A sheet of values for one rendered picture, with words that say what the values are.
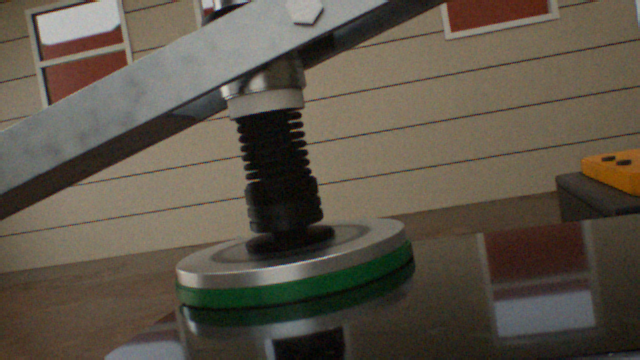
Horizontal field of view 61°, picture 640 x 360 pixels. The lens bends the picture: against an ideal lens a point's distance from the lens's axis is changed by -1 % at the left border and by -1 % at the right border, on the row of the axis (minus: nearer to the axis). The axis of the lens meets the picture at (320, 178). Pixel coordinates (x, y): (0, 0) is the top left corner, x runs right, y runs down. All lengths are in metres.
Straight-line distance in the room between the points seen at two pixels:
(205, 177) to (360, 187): 1.92
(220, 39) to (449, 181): 6.08
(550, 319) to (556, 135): 6.35
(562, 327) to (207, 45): 0.33
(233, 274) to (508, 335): 0.21
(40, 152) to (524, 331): 0.40
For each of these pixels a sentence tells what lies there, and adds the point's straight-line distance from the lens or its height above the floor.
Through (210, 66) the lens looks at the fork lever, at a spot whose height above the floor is 0.99.
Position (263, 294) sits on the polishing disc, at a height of 0.81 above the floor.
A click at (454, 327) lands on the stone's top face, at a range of 0.32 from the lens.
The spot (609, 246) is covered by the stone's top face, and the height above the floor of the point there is 0.80.
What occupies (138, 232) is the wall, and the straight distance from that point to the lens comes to 7.38.
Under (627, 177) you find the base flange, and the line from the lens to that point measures 1.09.
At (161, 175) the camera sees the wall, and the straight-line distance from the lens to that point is 7.15.
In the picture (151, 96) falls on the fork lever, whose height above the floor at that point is 0.98.
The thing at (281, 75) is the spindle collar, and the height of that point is 0.98.
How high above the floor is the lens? 0.91
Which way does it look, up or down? 3 degrees down
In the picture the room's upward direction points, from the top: 10 degrees counter-clockwise
